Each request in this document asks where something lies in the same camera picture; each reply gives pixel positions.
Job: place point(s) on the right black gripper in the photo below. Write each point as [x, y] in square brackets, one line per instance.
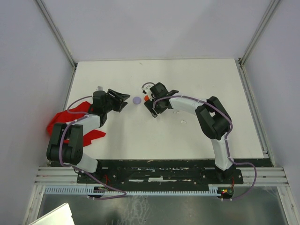
[149, 105]

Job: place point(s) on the right aluminium corner post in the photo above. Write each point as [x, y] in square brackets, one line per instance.
[264, 22]

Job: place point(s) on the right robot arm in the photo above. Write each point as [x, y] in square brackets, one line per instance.
[214, 120]

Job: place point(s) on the left aluminium corner post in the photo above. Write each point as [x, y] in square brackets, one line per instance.
[55, 31]

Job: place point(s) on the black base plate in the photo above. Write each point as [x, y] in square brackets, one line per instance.
[163, 175]

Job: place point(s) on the purple earbud charging case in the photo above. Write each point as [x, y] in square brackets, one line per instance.
[137, 100]

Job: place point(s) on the white box corner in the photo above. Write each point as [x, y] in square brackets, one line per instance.
[61, 215]

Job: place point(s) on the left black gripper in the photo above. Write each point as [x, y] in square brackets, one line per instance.
[118, 98]

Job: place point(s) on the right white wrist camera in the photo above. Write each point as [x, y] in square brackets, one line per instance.
[146, 89]

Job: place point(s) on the aluminium frame rail front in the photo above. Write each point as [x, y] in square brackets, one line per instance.
[266, 177]

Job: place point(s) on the aluminium corner post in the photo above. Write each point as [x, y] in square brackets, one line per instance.
[55, 31]
[264, 22]

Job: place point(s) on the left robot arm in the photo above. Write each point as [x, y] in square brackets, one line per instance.
[68, 139]

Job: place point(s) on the white slotted cable duct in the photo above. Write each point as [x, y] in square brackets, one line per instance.
[91, 190]

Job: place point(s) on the circuit board with leds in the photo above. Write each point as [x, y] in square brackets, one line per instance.
[226, 192]

